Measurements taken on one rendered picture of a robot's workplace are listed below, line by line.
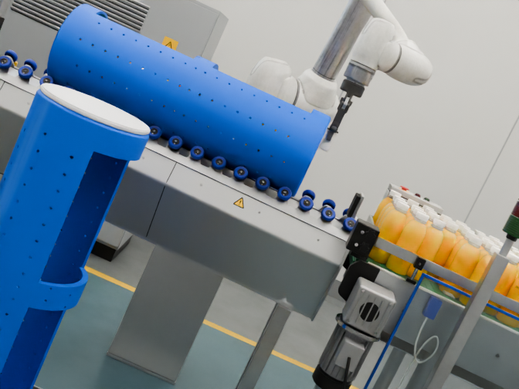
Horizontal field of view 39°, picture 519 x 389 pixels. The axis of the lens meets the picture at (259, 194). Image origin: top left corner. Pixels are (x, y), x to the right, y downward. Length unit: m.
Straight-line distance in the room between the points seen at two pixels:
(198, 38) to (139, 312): 1.51
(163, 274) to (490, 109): 3.00
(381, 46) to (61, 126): 1.08
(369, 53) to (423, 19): 2.83
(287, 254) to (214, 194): 0.29
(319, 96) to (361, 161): 2.24
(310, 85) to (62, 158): 1.42
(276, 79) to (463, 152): 2.59
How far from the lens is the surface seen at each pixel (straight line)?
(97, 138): 1.71
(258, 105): 2.28
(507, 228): 2.08
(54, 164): 1.74
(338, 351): 2.12
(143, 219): 2.40
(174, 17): 3.87
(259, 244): 2.31
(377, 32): 2.36
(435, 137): 5.20
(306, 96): 2.92
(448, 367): 2.15
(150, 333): 3.01
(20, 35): 4.06
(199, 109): 2.27
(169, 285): 2.93
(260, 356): 2.44
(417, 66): 2.44
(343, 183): 5.15
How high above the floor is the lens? 1.29
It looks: 9 degrees down
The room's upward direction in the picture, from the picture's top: 25 degrees clockwise
